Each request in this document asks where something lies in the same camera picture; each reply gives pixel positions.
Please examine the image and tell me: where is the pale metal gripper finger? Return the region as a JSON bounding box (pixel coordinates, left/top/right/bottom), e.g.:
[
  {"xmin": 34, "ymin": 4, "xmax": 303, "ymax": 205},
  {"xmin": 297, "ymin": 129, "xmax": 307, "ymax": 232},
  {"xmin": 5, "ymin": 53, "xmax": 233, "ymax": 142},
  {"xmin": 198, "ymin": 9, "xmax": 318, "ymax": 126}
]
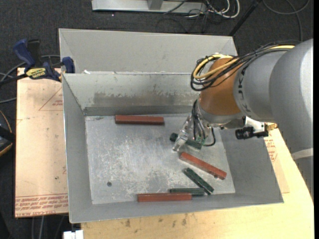
[
  {"xmin": 172, "ymin": 139, "xmax": 186, "ymax": 152},
  {"xmin": 176, "ymin": 128, "xmax": 188, "ymax": 141}
]

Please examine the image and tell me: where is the dark green flat block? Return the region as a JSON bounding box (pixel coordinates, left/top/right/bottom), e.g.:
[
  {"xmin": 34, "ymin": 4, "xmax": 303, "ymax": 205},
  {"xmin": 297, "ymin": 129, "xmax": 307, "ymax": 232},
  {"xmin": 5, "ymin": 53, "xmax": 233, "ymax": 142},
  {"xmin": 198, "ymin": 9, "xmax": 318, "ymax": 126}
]
[
  {"xmin": 169, "ymin": 187, "xmax": 206, "ymax": 197},
  {"xmin": 169, "ymin": 132, "xmax": 203, "ymax": 150},
  {"xmin": 183, "ymin": 167, "xmax": 215, "ymax": 196}
]

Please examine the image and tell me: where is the red-brown flat block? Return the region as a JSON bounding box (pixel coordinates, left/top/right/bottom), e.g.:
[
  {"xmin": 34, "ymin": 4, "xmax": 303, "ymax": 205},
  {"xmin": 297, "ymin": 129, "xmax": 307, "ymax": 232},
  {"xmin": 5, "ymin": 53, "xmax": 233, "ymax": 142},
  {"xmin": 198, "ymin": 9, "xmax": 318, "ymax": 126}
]
[
  {"xmin": 179, "ymin": 151, "xmax": 228, "ymax": 181},
  {"xmin": 137, "ymin": 193, "xmax": 193, "ymax": 203},
  {"xmin": 115, "ymin": 115, "xmax": 165, "ymax": 126}
]

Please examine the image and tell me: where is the grey metal bin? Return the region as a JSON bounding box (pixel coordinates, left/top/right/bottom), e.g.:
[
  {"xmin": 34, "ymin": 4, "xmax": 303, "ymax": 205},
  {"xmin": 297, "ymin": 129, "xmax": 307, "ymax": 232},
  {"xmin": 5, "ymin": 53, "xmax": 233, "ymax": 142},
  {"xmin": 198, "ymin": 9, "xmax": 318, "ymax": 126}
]
[{"xmin": 58, "ymin": 28, "xmax": 284, "ymax": 224}]

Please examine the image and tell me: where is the black cylinder on white bracket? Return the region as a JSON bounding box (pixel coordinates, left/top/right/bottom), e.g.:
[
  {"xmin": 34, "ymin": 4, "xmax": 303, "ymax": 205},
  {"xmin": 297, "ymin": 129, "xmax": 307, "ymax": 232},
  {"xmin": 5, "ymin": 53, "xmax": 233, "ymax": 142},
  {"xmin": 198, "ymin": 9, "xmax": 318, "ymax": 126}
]
[{"xmin": 235, "ymin": 116, "xmax": 279, "ymax": 140}]

